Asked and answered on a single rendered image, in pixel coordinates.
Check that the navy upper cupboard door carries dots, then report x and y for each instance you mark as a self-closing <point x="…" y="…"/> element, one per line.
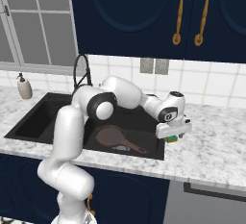
<point x="227" y="16"/>
<point x="128" y="13"/>

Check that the grey dishwasher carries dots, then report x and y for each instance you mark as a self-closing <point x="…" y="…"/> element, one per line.
<point x="205" y="207"/>

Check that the black sink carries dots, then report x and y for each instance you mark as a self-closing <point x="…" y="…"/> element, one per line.
<point x="35" y="122"/>

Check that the beige soap dispenser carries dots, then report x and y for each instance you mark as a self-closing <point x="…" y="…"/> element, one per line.
<point x="24" y="88"/>

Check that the grey wall socket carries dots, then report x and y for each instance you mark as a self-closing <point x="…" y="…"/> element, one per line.
<point x="147" y="65"/>
<point x="162" y="66"/>

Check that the brown frying pan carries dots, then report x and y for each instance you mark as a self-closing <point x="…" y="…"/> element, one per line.
<point x="110" y="136"/>

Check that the navy lower cupboard door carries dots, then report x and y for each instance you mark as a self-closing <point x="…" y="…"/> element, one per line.
<point x="19" y="186"/>
<point x="131" y="199"/>

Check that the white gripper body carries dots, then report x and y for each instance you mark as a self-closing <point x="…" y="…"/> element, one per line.
<point x="171" y="129"/>

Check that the black tap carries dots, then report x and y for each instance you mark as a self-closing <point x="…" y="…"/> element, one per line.
<point x="78" y="70"/>

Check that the grey framed window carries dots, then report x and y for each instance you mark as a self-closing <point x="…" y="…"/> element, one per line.
<point x="35" y="22"/>

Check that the green and yellow sponge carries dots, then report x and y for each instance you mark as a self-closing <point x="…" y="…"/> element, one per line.
<point x="172" y="139"/>

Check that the navy cupboard door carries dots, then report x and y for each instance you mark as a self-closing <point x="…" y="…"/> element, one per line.
<point x="19" y="186"/>
<point x="131" y="199"/>
<point x="227" y="16"/>
<point x="128" y="13"/>

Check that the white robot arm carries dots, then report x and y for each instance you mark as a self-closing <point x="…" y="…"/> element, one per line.
<point x="68" y="131"/>

